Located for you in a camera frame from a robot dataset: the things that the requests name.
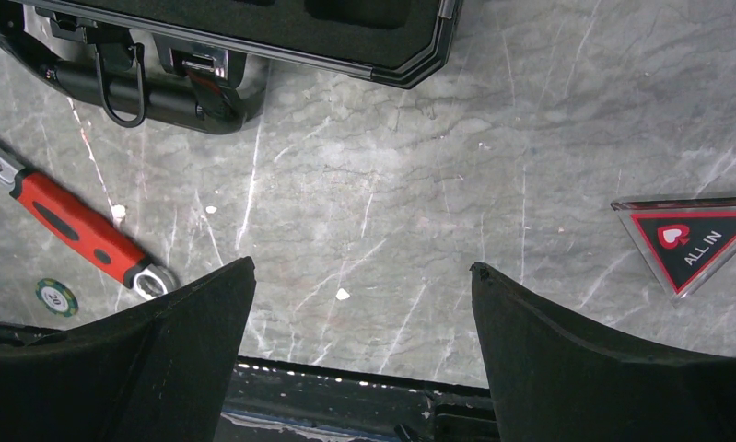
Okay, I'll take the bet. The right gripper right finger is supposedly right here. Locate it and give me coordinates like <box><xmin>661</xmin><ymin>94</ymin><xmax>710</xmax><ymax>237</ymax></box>
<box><xmin>470</xmin><ymin>262</ymin><xmax>736</xmax><ymax>441</ymax></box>

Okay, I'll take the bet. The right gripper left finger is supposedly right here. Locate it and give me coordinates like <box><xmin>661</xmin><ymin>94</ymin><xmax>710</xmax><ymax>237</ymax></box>
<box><xmin>0</xmin><ymin>257</ymin><xmax>256</xmax><ymax>441</ymax></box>

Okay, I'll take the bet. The green poker chip bottom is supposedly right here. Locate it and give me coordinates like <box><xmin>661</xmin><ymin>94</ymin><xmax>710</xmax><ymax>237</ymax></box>
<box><xmin>35</xmin><ymin>278</ymin><xmax>79</xmax><ymax>317</ymax></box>

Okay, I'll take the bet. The black poker set case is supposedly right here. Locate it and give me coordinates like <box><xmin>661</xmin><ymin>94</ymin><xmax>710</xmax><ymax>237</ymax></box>
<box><xmin>0</xmin><ymin>1</ymin><xmax>461</xmax><ymax>134</ymax></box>

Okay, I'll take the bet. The triangular all in button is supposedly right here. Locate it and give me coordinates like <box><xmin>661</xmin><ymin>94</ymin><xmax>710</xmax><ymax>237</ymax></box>
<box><xmin>611</xmin><ymin>192</ymin><xmax>736</xmax><ymax>303</ymax></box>

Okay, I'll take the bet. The red handled adjustable wrench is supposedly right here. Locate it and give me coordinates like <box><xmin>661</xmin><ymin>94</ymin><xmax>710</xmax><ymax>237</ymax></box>
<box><xmin>0</xmin><ymin>142</ymin><xmax>179</xmax><ymax>299</ymax></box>

